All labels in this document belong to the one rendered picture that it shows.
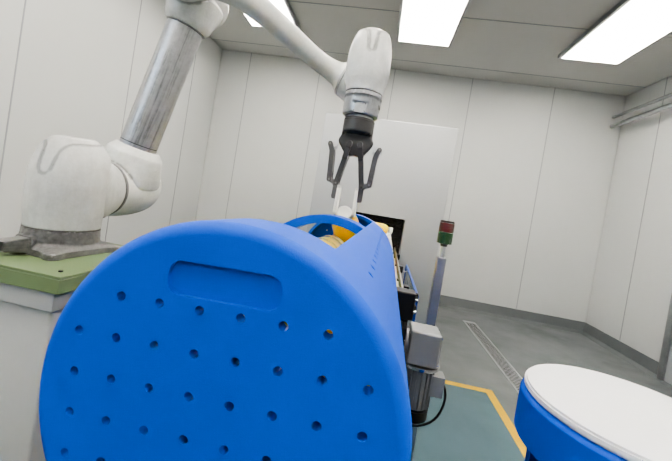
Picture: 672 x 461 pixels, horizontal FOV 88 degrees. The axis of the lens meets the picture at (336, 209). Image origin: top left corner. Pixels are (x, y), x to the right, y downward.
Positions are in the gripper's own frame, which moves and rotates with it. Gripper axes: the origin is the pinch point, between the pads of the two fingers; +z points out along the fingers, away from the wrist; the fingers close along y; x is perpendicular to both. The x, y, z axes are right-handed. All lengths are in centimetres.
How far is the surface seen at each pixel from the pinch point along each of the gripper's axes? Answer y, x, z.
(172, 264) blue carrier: -4, -61, 7
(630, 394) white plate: 52, -23, 23
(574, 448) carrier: 38, -37, 26
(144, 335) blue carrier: -5, -61, 12
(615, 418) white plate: 44, -32, 23
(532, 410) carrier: 35, -30, 25
